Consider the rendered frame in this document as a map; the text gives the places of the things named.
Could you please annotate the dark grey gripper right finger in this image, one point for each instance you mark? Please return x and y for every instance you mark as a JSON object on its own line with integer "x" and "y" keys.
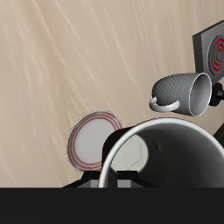
{"x": 127, "y": 178}

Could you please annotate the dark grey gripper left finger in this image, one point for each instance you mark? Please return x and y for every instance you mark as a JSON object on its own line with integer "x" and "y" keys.
{"x": 89, "y": 178}

